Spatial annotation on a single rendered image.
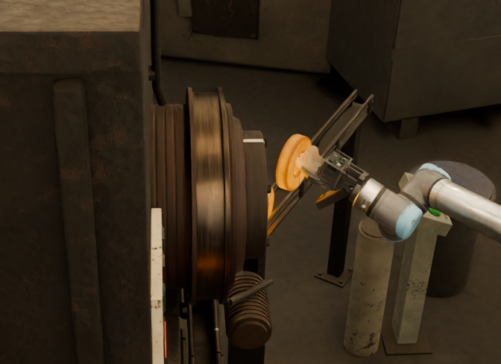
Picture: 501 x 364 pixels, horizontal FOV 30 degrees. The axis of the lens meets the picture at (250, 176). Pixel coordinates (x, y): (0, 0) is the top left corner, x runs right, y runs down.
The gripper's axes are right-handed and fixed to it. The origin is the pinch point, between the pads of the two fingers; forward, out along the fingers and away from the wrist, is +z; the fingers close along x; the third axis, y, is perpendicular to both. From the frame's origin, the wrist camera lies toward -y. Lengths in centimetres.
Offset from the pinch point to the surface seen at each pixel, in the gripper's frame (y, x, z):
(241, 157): 36, 53, -3
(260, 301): -38.9, 15.4, -11.6
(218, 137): 41, 57, 1
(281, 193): -30.2, -18.0, 4.0
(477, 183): -39, -89, -42
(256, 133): 34, 42, -1
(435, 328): -79, -57, -58
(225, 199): 36, 65, -7
